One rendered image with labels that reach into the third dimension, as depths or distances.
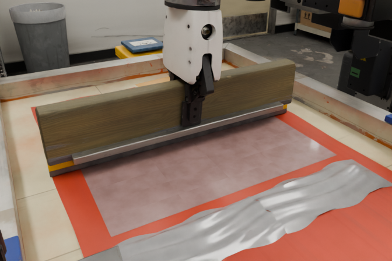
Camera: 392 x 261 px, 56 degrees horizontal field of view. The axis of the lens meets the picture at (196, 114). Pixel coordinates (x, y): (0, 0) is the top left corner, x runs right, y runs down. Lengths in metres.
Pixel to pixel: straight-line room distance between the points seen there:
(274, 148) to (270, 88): 0.11
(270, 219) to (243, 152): 0.15
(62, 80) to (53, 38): 2.67
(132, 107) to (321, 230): 0.28
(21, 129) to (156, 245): 0.36
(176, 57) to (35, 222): 0.27
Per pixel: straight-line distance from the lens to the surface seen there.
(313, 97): 0.71
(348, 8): 0.94
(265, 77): 0.60
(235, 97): 0.58
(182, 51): 0.49
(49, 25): 3.42
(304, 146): 0.59
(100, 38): 4.09
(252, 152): 0.55
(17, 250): 0.37
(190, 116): 0.53
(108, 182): 0.50
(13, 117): 0.73
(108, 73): 0.81
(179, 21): 0.50
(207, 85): 0.48
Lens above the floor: 1.25
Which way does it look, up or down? 26 degrees down
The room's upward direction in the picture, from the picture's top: straight up
